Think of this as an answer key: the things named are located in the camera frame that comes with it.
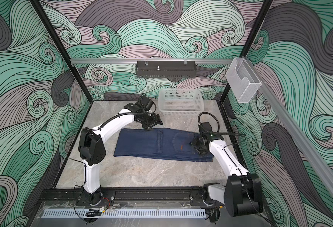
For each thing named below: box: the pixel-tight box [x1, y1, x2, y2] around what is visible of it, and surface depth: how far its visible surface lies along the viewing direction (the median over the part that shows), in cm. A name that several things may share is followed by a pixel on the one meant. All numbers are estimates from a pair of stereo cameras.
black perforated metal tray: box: [135, 60, 197, 79], surface depth 97 cm
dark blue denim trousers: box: [113, 127, 214, 163], surface depth 92 cm
